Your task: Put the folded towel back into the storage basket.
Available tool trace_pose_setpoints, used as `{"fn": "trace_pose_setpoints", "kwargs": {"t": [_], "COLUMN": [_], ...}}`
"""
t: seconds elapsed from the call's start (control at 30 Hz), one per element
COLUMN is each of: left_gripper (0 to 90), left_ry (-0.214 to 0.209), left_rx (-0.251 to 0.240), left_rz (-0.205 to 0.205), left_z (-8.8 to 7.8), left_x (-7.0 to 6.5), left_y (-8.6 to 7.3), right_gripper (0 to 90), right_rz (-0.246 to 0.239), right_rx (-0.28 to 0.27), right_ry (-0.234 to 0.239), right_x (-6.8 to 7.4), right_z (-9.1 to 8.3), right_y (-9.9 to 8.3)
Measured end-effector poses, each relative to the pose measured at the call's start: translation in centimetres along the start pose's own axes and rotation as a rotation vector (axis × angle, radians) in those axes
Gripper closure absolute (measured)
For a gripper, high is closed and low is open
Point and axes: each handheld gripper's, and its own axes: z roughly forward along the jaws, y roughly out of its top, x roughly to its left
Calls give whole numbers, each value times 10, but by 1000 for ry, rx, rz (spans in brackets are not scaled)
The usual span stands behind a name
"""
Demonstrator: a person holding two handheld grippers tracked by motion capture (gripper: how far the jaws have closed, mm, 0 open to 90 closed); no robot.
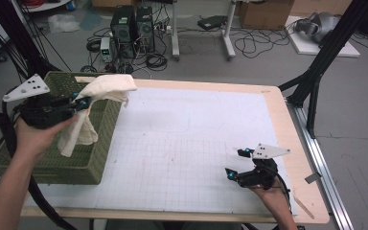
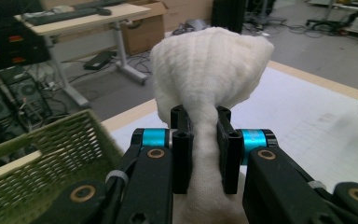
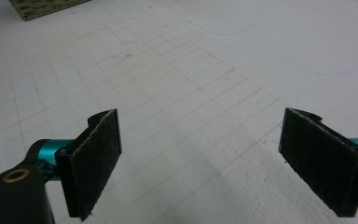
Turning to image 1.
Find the grey rounded device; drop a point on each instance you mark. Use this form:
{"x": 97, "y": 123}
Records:
{"x": 319, "y": 27}

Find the white grid mat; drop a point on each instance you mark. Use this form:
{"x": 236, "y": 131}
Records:
{"x": 188, "y": 127}

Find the white power supply box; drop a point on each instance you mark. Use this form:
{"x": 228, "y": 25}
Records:
{"x": 105, "y": 48}

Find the black metal frame stand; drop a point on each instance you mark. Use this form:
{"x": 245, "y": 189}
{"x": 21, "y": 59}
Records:
{"x": 332, "y": 41}
{"x": 19, "y": 35}

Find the person's left hand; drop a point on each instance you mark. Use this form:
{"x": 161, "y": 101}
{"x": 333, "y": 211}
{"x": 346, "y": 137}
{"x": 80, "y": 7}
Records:
{"x": 35, "y": 137}

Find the aluminium rail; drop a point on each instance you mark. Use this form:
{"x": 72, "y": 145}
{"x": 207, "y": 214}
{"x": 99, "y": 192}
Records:
{"x": 319, "y": 159}

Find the flat black device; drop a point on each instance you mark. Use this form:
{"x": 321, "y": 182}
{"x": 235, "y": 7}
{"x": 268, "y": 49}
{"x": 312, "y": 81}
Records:
{"x": 212, "y": 22}

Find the cream printed cloth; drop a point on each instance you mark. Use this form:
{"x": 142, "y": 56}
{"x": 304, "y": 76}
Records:
{"x": 108, "y": 87}

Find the brown cardboard box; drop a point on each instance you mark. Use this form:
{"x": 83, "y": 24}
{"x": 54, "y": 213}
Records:
{"x": 265, "y": 14}

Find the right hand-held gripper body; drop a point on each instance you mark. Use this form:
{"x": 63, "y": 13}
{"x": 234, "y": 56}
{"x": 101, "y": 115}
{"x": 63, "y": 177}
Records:
{"x": 262, "y": 174}

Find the person's dark trousers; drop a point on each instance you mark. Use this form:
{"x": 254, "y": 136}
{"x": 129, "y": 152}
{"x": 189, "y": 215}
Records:
{"x": 172, "y": 226}

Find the clear plastic bag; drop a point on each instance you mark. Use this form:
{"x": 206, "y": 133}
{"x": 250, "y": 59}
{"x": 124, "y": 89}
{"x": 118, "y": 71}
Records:
{"x": 63, "y": 23}

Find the large black computer tower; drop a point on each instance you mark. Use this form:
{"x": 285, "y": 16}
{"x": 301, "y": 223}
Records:
{"x": 123, "y": 30}

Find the thin wooden stick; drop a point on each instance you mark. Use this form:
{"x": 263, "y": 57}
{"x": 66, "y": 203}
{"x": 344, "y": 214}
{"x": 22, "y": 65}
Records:
{"x": 304, "y": 207}

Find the white desk leg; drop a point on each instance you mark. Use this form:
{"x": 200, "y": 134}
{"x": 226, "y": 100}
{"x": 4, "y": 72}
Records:
{"x": 175, "y": 32}
{"x": 228, "y": 38}

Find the slim black computer tower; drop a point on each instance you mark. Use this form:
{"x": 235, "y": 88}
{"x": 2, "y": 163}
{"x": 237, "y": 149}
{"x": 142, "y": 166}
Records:
{"x": 145, "y": 30}

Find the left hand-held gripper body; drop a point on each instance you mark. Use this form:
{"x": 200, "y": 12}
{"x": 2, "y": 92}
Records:
{"x": 41, "y": 111}

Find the person's right hand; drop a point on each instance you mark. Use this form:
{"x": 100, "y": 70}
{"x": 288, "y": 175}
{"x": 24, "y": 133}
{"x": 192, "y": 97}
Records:
{"x": 271, "y": 201}

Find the green woven basket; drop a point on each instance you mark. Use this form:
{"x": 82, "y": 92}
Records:
{"x": 76, "y": 166}

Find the white floor board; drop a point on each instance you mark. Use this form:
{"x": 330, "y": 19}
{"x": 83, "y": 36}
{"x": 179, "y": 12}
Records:
{"x": 306, "y": 48}

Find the grey tape piece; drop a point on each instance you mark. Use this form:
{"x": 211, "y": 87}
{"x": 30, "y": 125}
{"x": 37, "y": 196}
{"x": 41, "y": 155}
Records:
{"x": 313, "y": 178}

